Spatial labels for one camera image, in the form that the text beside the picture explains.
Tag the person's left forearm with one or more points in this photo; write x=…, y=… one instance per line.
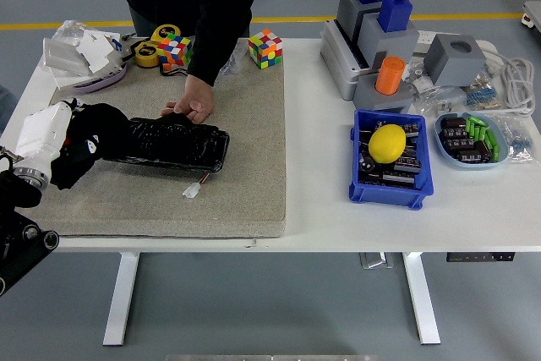
x=211, y=61

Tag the yellow tape measure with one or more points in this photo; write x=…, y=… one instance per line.
x=162, y=33
x=146, y=54

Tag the clear bag of screws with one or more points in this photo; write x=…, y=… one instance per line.
x=234, y=63

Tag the black desk control panel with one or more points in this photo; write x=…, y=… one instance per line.
x=482, y=257

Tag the green battery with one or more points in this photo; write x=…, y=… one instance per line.
x=491, y=141
x=497, y=153
x=478, y=132
x=477, y=119
x=470, y=127

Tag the white flat plate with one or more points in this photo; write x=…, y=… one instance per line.
x=69, y=81

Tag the clear plastic bag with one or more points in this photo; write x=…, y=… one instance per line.
x=69, y=29

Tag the black rag with red tag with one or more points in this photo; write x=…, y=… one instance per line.
x=105, y=124

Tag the small bag of white parts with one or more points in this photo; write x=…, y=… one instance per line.
x=418, y=80

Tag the grey block with round hole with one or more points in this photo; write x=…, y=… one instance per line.
x=452, y=67

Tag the blue plastic bin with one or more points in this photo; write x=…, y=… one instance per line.
x=380, y=198

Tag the white table leg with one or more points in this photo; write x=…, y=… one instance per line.
x=420, y=297
x=120, y=297

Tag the orange cylinder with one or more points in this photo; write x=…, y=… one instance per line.
x=389, y=75

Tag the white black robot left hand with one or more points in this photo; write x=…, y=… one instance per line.
x=42, y=132

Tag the small blue white part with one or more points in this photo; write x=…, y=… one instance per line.
x=116, y=44

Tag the colourful puzzle cube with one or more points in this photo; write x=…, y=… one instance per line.
x=175, y=51
x=265, y=49

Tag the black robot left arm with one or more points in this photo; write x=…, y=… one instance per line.
x=21, y=251

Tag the person's left hand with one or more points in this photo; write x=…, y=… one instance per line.
x=196, y=99

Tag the bag of blue resistors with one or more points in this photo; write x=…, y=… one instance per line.
x=513, y=141
x=482, y=94

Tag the metal bracket under table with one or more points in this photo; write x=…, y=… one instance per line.
x=376, y=260

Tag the yellow lemon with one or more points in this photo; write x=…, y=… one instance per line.
x=386, y=143

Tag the grey-brown mat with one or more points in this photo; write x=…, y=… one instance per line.
x=245, y=145

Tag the grey block holder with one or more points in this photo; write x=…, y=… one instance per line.
x=389, y=46
x=393, y=103
x=348, y=10

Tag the clear bag with plug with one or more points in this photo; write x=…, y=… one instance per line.
x=439, y=103

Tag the light blue dish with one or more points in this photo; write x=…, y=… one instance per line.
x=473, y=166

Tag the purple tray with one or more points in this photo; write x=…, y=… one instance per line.
x=107, y=81

